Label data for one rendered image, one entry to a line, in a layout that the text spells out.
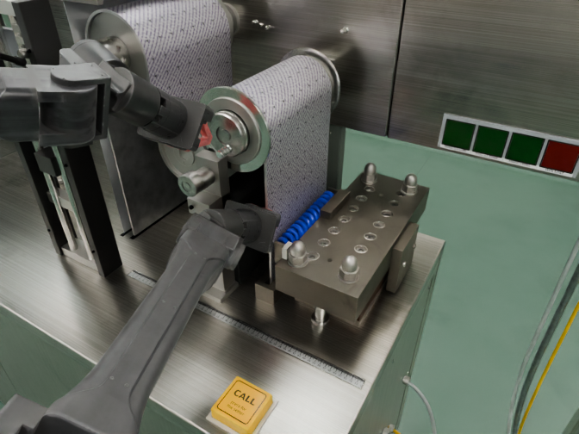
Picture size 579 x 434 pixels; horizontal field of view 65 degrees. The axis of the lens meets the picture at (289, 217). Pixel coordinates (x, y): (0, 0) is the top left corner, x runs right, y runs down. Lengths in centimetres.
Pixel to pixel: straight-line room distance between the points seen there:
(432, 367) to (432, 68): 137
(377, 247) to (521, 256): 190
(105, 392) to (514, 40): 80
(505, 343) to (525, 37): 155
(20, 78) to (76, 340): 54
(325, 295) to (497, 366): 141
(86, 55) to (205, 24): 37
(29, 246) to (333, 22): 84
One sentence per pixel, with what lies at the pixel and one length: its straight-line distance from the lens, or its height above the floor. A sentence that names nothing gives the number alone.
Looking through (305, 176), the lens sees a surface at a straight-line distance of 91.
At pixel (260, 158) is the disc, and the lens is 75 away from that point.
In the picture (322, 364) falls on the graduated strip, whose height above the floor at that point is 90.
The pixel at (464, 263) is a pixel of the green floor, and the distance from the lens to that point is 256.
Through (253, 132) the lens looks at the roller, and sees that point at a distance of 73.
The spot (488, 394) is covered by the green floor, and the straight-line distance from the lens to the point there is 203.
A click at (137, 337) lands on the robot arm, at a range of 41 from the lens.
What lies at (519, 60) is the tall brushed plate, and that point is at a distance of 91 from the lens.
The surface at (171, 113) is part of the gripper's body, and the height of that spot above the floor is 134.
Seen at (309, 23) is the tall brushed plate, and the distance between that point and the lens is 102.
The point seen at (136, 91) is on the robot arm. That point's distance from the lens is 58.
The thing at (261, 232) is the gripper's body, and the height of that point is 111.
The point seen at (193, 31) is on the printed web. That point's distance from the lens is 94.
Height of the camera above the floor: 157
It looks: 35 degrees down
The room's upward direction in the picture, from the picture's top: straight up
